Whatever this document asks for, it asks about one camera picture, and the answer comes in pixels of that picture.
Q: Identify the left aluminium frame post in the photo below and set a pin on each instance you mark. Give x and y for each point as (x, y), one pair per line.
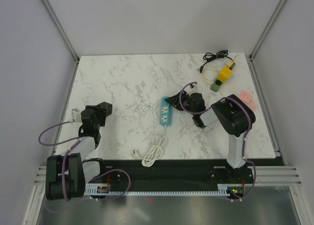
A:
(62, 33)

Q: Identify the black cube plug adapter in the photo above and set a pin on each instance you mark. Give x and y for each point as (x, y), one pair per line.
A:
(104, 109)

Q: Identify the right aluminium frame post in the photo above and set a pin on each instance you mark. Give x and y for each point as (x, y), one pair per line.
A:
(269, 25)

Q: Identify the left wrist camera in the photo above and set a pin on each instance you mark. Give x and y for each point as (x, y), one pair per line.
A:
(75, 115)

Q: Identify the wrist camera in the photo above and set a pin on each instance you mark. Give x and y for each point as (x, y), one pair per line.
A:
(193, 89)
(75, 115)

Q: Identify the pink cube socket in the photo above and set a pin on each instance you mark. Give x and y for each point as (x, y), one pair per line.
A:
(247, 99)

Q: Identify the yellow cube socket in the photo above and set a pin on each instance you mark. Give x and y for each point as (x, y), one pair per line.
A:
(224, 74)

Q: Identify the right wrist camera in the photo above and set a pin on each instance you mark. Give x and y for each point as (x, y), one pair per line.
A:
(193, 89)

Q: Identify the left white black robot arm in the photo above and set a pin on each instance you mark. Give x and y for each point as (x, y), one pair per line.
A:
(67, 173)

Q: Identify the white slotted cable duct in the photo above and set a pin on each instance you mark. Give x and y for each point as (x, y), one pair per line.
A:
(100, 190)

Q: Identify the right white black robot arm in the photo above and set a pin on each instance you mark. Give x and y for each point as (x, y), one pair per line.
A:
(234, 116)

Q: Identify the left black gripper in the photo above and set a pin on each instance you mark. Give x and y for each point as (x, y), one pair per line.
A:
(100, 112)

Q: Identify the aluminium frame post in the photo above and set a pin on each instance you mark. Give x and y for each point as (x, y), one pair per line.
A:
(62, 33)
(269, 25)

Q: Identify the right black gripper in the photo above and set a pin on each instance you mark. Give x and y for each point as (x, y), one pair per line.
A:
(174, 100)

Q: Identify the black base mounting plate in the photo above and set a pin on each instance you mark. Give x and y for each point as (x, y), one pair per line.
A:
(171, 175)

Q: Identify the teal power strip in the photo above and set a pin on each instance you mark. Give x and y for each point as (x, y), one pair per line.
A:
(165, 112)

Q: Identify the green power strip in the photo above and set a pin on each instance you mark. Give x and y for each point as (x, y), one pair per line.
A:
(217, 84)

